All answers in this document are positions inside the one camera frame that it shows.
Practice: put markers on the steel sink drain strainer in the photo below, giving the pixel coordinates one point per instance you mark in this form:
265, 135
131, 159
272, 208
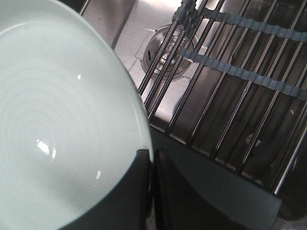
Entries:
152, 49

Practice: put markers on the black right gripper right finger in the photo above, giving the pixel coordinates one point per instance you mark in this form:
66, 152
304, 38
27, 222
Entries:
178, 206

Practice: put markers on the stainless steel sink basin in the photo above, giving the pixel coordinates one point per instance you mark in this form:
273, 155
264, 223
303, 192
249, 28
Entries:
144, 36

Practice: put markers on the light green round plate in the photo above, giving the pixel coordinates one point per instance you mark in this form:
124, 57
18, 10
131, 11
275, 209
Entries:
71, 118

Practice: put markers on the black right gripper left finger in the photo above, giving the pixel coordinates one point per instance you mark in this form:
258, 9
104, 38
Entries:
127, 206

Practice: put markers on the grey sink drying rack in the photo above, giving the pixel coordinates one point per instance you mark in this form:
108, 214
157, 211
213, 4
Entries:
227, 95

